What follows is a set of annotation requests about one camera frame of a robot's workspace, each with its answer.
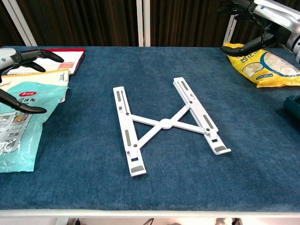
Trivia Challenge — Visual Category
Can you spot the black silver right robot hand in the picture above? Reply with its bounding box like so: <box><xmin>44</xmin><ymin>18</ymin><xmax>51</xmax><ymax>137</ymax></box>
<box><xmin>217</xmin><ymin>0</ymin><xmax>300</xmax><ymax>57</ymax></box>

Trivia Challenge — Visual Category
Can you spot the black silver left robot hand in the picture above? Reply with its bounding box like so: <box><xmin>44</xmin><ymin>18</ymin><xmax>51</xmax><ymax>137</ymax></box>
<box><xmin>0</xmin><ymin>47</ymin><xmax>65</xmax><ymax>114</ymax></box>

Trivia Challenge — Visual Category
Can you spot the white folding laptop stand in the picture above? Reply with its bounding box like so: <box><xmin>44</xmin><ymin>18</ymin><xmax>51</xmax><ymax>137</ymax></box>
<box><xmin>112</xmin><ymin>77</ymin><xmax>232</xmax><ymax>178</ymax></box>

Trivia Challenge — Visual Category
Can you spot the cream paper package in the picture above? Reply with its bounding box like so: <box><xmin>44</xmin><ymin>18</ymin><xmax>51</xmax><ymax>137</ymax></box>
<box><xmin>0</xmin><ymin>68</ymin><xmax>70</xmax><ymax>99</ymax></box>

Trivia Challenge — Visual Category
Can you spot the red folder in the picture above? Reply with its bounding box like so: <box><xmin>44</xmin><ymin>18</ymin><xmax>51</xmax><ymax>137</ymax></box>
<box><xmin>43</xmin><ymin>48</ymin><xmax>86</xmax><ymax>75</ymax></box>

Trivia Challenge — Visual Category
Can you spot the white booklet with orange square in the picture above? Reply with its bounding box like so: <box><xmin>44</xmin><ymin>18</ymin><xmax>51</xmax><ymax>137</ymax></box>
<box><xmin>7</xmin><ymin>50</ymin><xmax>84</xmax><ymax>75</ymax></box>

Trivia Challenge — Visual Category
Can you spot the yellow snack bag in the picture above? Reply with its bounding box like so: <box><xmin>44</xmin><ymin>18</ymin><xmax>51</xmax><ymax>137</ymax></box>
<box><xmin>222</xmin><ymin>42</ymin><xmax>300</xmax><ymax>89</ymax></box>

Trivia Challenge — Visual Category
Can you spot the dark brown curtain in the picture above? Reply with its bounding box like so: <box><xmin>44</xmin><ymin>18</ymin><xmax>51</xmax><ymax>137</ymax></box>
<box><xmin>0</xmin><ymin>0</ymin><xmax>300</xmax><ymax>50</ymax></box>

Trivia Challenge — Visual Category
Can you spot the teal cleaning cloth bag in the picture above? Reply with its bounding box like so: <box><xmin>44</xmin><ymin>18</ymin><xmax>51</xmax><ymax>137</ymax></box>
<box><xmin>0</xmin><ymin>81</ymin><xmax>72</xmax><ymax>173</ymax></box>

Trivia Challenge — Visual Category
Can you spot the dark teal box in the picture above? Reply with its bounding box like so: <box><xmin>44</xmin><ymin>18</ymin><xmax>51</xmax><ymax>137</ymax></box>
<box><xmin>282</xmin><ymin>93</ymin><xmax>300</xmax><ymax>128</ymax></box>

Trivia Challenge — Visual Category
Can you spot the blue table cloth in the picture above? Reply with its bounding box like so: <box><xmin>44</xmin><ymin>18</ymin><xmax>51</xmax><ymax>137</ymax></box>
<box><xmin>0</xmin><ymin>45</ymin><xmax>300</xmax><ymax>211</ymax></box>

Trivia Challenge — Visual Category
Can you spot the white slanted frame post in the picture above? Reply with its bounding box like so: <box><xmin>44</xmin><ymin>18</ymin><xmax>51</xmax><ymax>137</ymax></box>
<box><xmin>2</xmin><ymin>0</ymin><xmax>38</xmax><ymax>47</ymax></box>
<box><xmin>222</xmin><ymin>13</ymin><xmax>239</xmax><ymax>48</ymax></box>

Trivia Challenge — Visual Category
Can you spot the white upright frame post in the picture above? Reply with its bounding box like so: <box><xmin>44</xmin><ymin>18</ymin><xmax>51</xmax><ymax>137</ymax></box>
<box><xmin>136</xmin><ymin>0</ymin><xmax>151</xmax><ymax>47</ymax></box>

